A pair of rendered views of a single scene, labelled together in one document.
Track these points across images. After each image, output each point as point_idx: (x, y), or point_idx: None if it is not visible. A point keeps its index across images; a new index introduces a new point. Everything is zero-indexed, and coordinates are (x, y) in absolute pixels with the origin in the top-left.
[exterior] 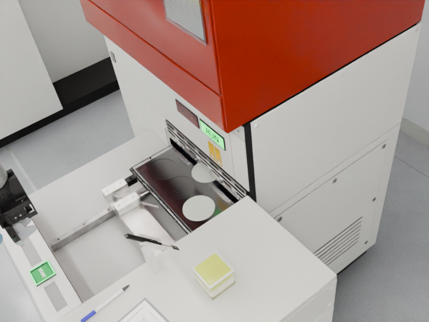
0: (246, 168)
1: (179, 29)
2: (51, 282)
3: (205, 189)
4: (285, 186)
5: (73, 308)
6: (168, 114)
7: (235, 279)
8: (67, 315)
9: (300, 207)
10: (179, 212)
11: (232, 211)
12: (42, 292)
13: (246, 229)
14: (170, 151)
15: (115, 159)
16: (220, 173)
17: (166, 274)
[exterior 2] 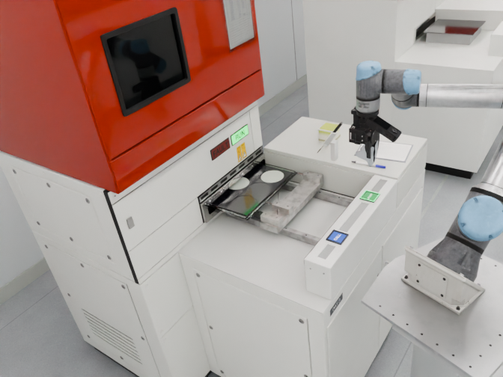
0: (260, 126)
1: (238, 48)
2: (372, 191)
3: (254, 178)
4: None
5: (380, 176)
6: (202, 183)
7: None
8: (386, 174)
9: None
10: (279, 182)
11: (278, 148)
12: (381, 191)
13: (289, 141)
14: (221, 205)
15: (223, 258)
16: (246, 164)
17: None
